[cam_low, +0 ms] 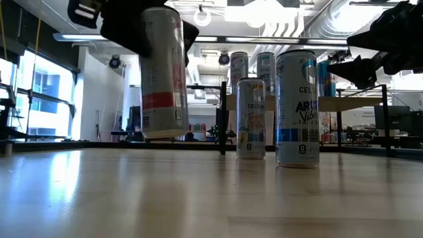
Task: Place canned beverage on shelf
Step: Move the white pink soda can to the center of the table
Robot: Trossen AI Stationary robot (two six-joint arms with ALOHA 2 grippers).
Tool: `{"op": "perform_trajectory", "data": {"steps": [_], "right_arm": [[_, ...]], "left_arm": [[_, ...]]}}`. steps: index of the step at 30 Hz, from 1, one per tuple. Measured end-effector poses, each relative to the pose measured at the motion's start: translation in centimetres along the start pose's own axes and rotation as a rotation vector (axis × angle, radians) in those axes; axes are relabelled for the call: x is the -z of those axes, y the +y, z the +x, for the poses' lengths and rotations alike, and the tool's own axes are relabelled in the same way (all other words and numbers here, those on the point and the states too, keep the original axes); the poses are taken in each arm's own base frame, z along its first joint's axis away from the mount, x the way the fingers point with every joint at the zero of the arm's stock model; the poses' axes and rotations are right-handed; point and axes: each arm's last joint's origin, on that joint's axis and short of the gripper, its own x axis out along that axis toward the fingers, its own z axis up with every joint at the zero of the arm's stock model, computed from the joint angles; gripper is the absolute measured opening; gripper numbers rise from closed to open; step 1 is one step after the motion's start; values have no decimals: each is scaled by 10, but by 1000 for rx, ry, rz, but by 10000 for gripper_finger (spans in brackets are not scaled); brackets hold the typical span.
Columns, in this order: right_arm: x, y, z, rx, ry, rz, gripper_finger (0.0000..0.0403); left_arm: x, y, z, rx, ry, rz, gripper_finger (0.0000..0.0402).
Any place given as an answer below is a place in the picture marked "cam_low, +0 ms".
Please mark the black equipment stand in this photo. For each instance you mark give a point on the black equipment stand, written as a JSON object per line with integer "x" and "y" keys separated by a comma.
{"x": 6, "y": 115}

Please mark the background desk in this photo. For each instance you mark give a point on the background desk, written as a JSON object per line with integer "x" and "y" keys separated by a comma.
{"x": 127, "y": 134}

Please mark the wooden shelf with black frame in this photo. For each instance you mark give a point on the wooden shelf with black frame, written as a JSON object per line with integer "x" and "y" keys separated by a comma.
{"x": 360, "y": 104}

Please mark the black cabinet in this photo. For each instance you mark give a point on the black cabinet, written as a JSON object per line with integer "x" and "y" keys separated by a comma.
{"x": 396, "y": 125}

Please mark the black ceiling rail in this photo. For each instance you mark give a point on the black ceiling rail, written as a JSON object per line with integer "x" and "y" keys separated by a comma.
{"x": 380, "y": 3}

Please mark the silver ventilation duct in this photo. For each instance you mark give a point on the silver ventilation duct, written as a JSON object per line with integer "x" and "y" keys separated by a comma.
{"x": 330, "y": 20}

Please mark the Celsius Peach Vibe can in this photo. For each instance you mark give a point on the Celsius Peach Vibe can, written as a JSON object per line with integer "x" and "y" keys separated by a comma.
{"x": 238, "y": 66}
{"x": 163, "y": 99}

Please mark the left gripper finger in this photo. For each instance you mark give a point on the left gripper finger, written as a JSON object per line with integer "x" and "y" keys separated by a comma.
{"x": 191, "y": 36}
{"x": 122, "y": 26}

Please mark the Celsius Tropical Vibe can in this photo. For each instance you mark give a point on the Celsius Tropical Vibe can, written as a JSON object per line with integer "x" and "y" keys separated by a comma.
{"x": 251, "y": 125}

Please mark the round black spotlight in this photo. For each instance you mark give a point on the round black spotlight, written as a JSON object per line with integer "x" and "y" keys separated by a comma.
{"x": 224, "y": 59}
{"x": 114, "y": 62}

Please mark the Celsius Arctic Vibe can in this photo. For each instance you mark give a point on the Celsius Arctic Vibe can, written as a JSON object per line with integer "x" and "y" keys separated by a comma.
{"x": 266, "y": 66}
{"x": 297, "y": 132}

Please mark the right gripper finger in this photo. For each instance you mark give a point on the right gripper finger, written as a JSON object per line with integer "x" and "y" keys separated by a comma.
{"x": 360, "y": 71}
{"x": 396, "y": 29}

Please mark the black aluminium table frame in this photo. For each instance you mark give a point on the black aluminium table frame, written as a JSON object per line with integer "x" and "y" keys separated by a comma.
{"x": 99, "y": 145}

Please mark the black computer monitor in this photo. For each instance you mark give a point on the black computer monitor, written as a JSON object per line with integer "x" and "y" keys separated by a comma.
{"x": 133, "y": 119}

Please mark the white wall sign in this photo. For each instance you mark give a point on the white wall sign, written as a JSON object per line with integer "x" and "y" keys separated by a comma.
{"x": 365, "y": 117}

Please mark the blue silver energy drink can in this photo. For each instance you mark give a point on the blue silver energy drink can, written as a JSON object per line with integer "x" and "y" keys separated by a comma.
{"x": 327, "y": 79}

